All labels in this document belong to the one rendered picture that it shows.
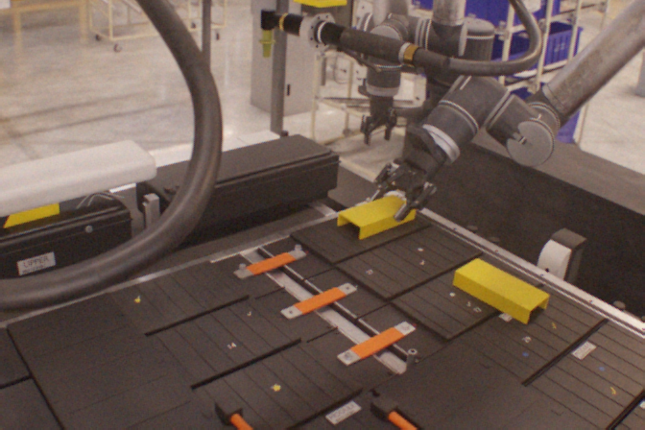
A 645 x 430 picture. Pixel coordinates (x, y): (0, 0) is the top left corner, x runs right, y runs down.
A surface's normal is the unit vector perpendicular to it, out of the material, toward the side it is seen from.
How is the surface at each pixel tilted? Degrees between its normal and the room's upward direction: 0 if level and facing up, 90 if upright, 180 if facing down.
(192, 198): 37
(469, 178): 90
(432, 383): 0
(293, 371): 0
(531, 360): 0
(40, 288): 44
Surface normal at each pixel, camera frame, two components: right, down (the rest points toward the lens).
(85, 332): 0.06, -0.91
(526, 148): -0.42, 0.36
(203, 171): 0.33, -0.51
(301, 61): 0.63, 0.36
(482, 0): -0.75, 0.30
